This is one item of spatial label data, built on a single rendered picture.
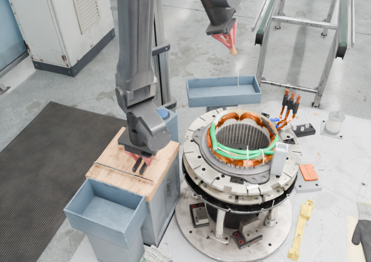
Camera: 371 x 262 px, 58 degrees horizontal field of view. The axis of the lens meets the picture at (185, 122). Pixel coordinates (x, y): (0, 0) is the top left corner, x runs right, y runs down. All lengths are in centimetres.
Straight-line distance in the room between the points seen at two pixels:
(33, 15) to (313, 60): 249
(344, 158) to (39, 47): 262
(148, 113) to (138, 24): 22
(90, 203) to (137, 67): 48
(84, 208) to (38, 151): 166
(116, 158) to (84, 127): 172
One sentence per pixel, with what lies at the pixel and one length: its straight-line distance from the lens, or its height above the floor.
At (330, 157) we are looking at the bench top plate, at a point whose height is 78.
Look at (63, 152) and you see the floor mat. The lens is 253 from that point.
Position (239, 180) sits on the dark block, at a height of 110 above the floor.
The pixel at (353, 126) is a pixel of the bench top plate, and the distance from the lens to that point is 159.
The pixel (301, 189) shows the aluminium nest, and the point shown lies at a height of 80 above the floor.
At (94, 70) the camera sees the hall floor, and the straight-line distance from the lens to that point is 327.
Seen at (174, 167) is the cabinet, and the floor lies 97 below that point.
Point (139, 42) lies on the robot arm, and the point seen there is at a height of 148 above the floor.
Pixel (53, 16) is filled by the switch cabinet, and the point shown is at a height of 58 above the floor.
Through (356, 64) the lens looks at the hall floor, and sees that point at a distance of 355.
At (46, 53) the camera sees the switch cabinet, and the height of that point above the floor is 21.
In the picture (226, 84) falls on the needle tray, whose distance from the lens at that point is 125.
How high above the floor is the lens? 178
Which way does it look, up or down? 43 degrees down
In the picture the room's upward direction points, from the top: 1 degrees counter-clockwise
